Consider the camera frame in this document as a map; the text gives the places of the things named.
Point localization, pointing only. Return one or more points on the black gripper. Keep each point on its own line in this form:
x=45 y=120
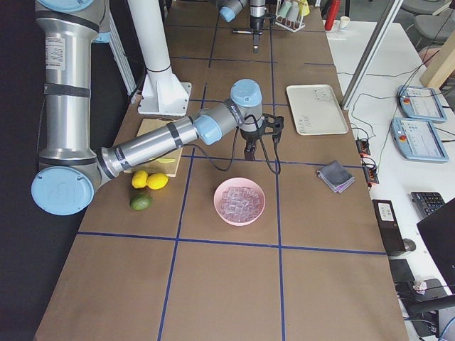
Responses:
x=255 y=18
x=249 y=136

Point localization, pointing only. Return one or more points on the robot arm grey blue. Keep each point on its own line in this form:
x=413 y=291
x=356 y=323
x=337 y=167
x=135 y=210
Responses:
x=229 y=9
x=70 y=171

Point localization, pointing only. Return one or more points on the pale grey cup on rack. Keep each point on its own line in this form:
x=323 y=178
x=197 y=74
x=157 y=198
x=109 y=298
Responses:
x=293 y=12

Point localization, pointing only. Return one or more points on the yellow cup on rack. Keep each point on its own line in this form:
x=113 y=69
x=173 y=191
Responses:
x=304 y=9

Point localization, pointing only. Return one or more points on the pink bowl of ice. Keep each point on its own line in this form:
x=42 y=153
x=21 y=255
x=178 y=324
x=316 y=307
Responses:
x=239 y=201

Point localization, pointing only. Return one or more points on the white paper cup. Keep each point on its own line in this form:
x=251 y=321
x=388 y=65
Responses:
x=343 y=22

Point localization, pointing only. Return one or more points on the cream bear serving tray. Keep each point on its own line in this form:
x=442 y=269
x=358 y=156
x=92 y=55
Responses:
x=315 y=110

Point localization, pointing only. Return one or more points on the red bottle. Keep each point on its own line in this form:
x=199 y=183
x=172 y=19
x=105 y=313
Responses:
x=331 y=15

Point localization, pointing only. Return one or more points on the bamboo cutting board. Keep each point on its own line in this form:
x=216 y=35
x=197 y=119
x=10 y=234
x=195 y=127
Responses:
x=170 y=169

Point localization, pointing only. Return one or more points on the grey folded cloth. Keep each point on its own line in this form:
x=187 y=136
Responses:
x=335 y=176

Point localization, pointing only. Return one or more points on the yellow lemon right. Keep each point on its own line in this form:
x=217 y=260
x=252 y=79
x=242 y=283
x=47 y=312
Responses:
x=157 y=181

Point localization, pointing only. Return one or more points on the yellow lemon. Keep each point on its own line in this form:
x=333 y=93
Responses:
x=139 y=179
x=157 y=181

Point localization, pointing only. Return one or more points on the yellow lemon left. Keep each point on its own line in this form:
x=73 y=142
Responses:
x=139 y=179

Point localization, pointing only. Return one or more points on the orange power strip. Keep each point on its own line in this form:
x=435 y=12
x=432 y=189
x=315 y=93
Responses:
x=369 y=166

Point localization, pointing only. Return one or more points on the green avocado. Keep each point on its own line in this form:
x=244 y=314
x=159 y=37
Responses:
x=141 y=201

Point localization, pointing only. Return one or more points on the black box on desk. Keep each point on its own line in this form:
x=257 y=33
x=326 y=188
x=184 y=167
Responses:
x=388 y=226

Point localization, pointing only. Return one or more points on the teach pendant near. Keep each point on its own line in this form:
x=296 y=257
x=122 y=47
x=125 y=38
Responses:
x=418 y=140

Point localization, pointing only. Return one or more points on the teach pendant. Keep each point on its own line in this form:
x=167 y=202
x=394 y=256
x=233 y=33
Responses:
x=421 y=102
x=418 y=140

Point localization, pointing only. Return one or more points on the teach pendant far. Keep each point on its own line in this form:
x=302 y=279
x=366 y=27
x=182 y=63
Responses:
x=421 y=102

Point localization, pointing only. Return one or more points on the black keyboard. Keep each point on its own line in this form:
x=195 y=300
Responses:
x=427 y=202

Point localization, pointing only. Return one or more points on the black computer mouse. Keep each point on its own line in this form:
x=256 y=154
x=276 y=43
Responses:
x=409 y=244

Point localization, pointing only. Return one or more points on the black laptop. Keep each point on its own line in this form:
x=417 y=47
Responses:
x=437 y=232

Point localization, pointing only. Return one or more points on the white wire cup rack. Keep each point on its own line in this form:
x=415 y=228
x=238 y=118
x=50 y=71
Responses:
x=290 y=26

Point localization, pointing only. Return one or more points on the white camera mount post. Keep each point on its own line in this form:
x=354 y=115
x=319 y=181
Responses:
x=163 y=93

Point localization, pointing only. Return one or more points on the aluminium frame post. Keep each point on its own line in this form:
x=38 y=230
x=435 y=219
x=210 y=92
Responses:
x=371 y=48

